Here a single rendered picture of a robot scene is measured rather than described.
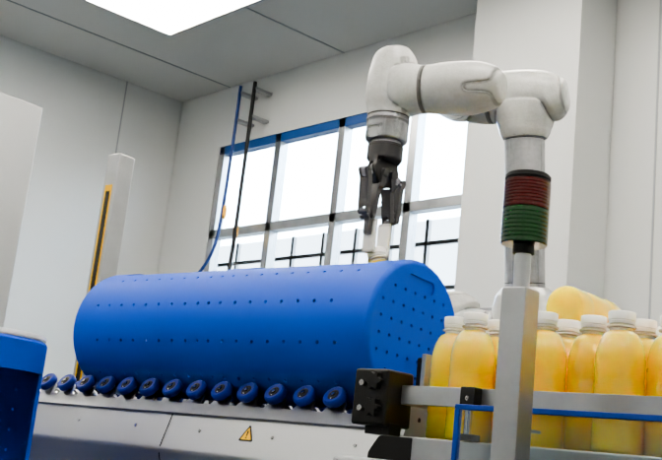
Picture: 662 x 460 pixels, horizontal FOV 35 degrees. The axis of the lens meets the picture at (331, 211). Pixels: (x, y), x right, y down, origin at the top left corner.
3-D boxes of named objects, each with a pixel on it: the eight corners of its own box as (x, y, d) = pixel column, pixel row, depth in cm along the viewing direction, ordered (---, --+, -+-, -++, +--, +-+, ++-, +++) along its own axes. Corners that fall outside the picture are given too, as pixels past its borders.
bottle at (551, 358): (533, 448, 161) (540, 327, 165) (571, 451, 155) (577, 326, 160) (503, 444, 156) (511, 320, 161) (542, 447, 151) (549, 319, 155)
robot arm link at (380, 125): (358, 114, 220) (355, 141, 219) (392, 108, 214) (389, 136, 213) (384, 127, 227) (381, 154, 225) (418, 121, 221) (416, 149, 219)
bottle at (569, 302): (537, 311, 175) (591, 329, 188) (565, 336, 170) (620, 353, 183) (561, 277, 173) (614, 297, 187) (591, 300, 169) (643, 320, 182)
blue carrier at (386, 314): (155, 403, 259) (175, 291, 267) (449, 425, 202) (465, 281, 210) (59, 382, 239) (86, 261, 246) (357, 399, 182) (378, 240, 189)
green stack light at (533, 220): (515, 251, 147) (517, 217, 148) (556, 249, 143) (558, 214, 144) (491, 241, 142) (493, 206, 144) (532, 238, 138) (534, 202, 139)
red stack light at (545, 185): (517, 217, 148) (519, 190, 149) (558, 213, 144) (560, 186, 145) (494, 205, 144) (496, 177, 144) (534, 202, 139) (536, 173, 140)
